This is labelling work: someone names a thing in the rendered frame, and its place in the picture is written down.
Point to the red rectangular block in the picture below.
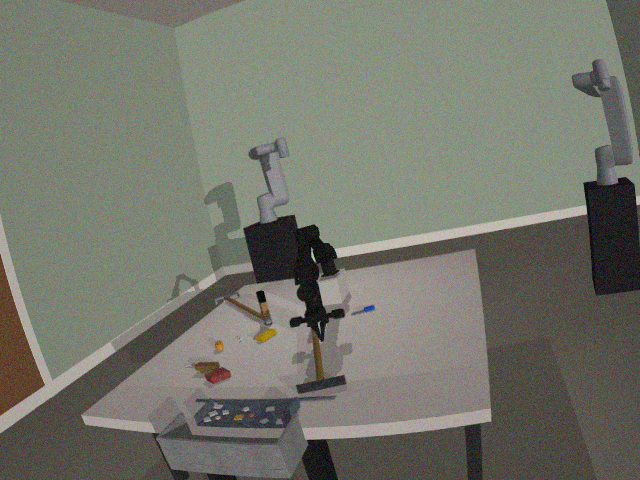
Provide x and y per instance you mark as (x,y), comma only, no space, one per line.
(217,375)

